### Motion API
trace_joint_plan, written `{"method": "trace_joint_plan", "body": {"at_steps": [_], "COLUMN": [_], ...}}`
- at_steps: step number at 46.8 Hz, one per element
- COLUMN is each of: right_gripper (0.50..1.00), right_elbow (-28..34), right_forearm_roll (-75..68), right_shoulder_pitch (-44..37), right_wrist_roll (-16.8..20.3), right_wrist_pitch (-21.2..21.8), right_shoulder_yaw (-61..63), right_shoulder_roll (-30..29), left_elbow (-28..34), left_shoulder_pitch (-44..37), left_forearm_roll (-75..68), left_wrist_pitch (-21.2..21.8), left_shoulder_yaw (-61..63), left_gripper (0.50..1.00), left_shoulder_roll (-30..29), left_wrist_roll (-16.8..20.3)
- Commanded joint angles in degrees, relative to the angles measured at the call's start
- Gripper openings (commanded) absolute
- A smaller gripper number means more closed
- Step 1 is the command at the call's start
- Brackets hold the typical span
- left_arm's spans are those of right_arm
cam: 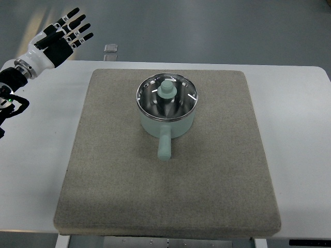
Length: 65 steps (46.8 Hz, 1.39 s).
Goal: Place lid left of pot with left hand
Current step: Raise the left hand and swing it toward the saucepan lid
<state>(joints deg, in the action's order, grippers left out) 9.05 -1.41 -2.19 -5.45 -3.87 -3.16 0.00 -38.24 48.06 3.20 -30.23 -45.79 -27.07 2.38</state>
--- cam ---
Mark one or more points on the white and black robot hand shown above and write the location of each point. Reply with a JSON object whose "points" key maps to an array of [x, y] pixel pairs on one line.
{"points": [[56, 43]]}

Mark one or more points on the glass lid with green knob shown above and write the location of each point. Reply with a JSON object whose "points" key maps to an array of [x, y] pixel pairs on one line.
{"points": [[167, 97]]}

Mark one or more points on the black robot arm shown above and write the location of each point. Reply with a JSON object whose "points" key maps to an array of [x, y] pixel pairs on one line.
{"points": [[12, 79]]}

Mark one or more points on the small clear floor plate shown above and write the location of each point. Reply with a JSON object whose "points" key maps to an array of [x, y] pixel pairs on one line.
{"points": [[110, 48]]}

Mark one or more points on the mint green saucepan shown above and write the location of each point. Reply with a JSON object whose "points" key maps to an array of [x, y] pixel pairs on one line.
{"points": [[166, 131]]}

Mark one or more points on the grey felt mat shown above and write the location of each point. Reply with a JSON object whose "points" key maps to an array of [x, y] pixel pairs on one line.
{"points": [[174, 153]]}

